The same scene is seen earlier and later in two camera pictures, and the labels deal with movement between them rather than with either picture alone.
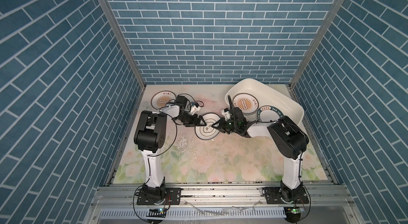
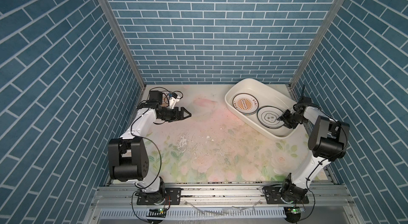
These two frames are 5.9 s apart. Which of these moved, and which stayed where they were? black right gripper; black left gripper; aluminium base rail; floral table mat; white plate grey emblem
Moved: black right gripper; black left gripper; white plate grey emblem
Stayed: floral table mat; aluminium base rail
